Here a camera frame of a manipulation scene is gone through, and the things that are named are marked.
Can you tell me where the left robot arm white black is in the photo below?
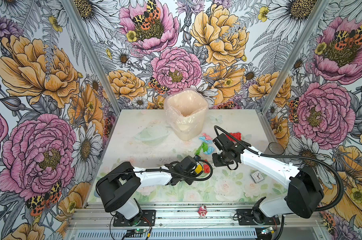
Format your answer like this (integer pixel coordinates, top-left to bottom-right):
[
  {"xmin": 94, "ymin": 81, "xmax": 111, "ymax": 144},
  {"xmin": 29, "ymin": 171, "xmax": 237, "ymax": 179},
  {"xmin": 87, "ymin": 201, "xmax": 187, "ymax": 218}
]
[{"xmin": 95, "ymin": 155, "xmax": 212, "ymax": 226}]

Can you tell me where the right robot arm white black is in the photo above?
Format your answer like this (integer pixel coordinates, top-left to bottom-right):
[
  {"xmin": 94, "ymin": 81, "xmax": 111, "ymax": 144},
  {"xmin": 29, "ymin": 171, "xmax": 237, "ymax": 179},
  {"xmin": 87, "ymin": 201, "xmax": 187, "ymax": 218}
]
[{"xmin": 212, "ymin": 134, "xmax": 324, "ymax": 225}]

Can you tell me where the yellow paper scrap centre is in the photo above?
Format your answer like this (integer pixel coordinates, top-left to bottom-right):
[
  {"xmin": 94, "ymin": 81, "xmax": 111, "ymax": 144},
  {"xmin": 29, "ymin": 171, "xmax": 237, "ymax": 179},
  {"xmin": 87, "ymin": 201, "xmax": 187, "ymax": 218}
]
[{"xmin": 194, "ymin": 164, "xmax": 204, "ymax": 175}]

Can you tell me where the red paper scrap back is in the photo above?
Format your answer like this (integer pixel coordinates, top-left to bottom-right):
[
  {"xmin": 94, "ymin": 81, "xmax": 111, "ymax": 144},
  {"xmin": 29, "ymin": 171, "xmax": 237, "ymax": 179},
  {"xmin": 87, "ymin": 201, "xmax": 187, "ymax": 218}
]
[{"xmin": 226, "ymin": 132, "xmax": 242, "ymax": 142}]

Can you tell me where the red paper scrap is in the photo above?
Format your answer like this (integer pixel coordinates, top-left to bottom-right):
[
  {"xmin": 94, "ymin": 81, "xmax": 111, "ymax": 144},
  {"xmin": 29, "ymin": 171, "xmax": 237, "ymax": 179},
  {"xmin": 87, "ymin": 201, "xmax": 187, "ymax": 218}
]
[
  {"xmin": 203, "ymin": 164, "xmax": 211, "ymax": 174},
  {"xmin": 226, "ymin": 132, "xmax": 242, "ymax": 142}
]

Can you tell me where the blue paper scrap by dustpan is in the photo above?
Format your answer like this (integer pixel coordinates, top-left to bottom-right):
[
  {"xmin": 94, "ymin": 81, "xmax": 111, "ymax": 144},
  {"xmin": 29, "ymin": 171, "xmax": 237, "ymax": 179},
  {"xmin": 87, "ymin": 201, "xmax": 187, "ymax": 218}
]
[{"xmin": 205, "ymin": 146, "xmax": 215, "ymax": 155}]

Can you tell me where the red paper scrap front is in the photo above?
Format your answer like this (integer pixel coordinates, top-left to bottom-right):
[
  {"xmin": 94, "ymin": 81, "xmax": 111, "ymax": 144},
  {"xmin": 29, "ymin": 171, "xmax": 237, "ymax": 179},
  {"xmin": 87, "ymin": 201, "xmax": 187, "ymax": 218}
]
[{"xmin": 203, "ymin": 164, "xmax": 211, "ymax": 174}]

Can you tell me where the green paper scrap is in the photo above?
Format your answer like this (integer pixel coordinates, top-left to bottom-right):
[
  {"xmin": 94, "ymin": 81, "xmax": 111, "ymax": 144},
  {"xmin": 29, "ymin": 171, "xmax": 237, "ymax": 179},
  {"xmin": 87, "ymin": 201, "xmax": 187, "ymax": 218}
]
[{"xmin": 195, "ymin": 142, "xmax": 209, "ymax": 155}]

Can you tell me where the blue paper scrap near bin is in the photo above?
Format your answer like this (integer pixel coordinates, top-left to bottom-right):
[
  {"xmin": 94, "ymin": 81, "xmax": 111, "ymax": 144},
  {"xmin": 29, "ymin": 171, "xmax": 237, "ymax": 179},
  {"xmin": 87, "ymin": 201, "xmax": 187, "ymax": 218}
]
[{"xmin": 199, "ymin": 137, "xmax": 212, "ymax": 144}]

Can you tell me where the small white alarm clock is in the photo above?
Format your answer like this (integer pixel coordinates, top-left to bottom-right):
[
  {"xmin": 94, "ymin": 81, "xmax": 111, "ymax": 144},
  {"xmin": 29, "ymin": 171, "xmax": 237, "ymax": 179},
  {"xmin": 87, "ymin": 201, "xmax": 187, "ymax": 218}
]
[{"xmin": 250, "ymin": 171, "xmax": 265, "ymax": 184}]

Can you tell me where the clear glass bowl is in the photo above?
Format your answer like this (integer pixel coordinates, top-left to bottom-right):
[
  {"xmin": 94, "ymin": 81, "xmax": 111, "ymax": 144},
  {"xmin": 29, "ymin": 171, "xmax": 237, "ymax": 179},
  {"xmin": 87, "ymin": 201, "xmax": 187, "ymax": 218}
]
[{"xmin": 134, "ymin": 125, "xmax": 171, "ymax": 147}]

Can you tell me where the grey transparent plastic cup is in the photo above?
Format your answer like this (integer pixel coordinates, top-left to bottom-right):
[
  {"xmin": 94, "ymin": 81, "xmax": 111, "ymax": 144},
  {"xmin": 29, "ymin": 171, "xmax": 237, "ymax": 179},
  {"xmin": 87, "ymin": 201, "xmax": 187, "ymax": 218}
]
[{"xmin": 268, "ymin": 142, "xmax": 285, "ymax": 155}]

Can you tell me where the cream bin with plastic bag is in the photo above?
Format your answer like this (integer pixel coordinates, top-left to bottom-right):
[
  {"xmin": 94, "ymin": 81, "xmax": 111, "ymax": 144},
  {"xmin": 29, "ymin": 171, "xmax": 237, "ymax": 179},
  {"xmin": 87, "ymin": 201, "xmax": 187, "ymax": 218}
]
[{"xmin": 164, "ymin": 89, "xmax": 209, "ymax": 141}]

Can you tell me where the small pink figurine on rail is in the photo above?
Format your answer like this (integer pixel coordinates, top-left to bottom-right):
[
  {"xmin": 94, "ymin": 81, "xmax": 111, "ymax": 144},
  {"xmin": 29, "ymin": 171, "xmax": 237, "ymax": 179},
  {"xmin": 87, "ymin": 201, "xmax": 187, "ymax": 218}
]
[{"xmin": 198, "ymin": 205, "xmax": 208, "ymax": 218}]

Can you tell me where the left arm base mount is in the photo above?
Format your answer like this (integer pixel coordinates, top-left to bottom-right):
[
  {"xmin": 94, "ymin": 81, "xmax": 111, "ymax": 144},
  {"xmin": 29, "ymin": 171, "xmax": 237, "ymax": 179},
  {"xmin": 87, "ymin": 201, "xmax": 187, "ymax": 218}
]
[{"xmin": 112, "ymin": 210, "xmax": 156, "ymax": 227}]

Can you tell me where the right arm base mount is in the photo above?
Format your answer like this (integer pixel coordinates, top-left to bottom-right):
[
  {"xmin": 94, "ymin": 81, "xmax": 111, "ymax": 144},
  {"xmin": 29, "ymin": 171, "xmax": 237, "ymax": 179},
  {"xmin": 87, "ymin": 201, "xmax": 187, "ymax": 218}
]
[{"xmin": 233, "ymin": 209, "xmax": 280, "ymax": 226}]

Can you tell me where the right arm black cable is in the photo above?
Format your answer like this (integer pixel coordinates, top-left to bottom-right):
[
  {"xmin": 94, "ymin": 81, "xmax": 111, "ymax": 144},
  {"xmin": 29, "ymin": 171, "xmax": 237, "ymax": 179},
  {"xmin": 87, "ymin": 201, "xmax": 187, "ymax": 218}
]
[{"xmin": 213, "ymin": 125, "xmax": 345, "ymax": 212}]

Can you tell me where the aluminium front rail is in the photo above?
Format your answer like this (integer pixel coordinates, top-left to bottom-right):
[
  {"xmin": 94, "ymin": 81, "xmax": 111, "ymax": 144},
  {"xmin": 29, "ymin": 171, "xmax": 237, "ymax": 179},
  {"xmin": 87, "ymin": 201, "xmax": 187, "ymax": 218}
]
[{"xmin": 65, "ymin": 203, "xmax": 331, "ymax": 240}]

